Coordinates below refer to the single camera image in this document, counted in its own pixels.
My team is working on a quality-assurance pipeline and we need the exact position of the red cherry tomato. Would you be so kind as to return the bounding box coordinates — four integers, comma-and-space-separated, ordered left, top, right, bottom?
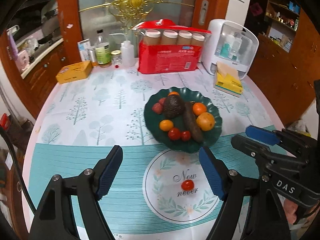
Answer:
181, 179, 195, 191

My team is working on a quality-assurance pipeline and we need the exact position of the small metal can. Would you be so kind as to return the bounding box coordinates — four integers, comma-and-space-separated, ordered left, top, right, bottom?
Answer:
88, 46, 98, 67

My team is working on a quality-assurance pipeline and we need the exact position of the small glass jar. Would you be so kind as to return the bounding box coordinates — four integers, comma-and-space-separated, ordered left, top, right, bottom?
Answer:
110, 50, 122, 66

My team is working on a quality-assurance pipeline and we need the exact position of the large orange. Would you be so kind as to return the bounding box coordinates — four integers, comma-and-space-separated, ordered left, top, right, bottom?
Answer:
196, 112, 215, 132

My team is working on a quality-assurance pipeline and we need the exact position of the dark avocado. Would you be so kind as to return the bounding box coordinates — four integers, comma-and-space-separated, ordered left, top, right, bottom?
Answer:
163, 94, 185, 119

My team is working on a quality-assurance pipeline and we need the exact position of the dark green scalloped plate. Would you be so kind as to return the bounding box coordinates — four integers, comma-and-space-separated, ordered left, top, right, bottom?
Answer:
143, 86, 223, 154

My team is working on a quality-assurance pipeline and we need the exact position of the right hand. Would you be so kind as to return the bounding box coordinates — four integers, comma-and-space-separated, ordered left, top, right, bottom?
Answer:
283, 199, 319, 224

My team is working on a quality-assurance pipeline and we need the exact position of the red lychee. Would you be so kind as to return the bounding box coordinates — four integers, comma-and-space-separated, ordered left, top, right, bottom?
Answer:
152, 102, 163, 115
158, 98, 165, 105

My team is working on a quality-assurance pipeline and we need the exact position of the yellow tin box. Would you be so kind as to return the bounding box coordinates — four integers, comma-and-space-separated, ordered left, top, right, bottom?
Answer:
56, 61, 93, 84

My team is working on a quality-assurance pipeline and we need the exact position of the yellow tissue pack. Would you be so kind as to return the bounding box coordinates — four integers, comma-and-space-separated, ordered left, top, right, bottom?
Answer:
214, 61, 244, 97

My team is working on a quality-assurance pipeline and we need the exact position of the white clear storage box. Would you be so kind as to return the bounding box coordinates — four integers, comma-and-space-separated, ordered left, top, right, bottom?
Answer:
201, 19, 259, 80

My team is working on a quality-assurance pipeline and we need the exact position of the small mandarin orange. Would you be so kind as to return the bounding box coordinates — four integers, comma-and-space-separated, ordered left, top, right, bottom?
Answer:
193, 102, 207, 116

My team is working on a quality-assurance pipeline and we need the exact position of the cherry tomato bottom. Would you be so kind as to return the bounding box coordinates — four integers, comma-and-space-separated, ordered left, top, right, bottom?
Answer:
181, 131, 191, 142

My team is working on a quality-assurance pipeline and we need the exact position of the black cable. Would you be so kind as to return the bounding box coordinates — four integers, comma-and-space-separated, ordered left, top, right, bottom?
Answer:
0, 126, 37, 214

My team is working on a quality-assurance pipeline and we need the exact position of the small orange kumquat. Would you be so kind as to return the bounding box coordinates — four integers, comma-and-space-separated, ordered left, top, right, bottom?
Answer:
159, 120, 174, 132

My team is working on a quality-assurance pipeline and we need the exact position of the mandarin with stem mark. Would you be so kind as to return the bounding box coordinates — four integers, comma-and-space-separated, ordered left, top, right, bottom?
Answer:
168, 91, 180, 96

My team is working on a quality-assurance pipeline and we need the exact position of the white blue carton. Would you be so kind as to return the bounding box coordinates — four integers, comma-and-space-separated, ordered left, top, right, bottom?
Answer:
77, 38, 91, 61

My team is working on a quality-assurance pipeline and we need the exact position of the red paper cup package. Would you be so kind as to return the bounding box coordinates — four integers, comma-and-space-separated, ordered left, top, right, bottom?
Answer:
133, 19, 212, 74

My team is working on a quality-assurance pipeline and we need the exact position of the white squeeze bottle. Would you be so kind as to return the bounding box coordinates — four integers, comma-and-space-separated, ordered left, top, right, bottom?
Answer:
110, 33, 136, 68

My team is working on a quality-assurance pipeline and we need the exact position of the green label glass bottle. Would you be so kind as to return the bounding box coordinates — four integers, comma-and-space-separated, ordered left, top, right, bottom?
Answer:
94, 29, 111, 67

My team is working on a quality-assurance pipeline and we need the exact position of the dark brown banana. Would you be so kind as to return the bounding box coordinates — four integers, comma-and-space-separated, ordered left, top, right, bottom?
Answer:
183, 101, 203, 143

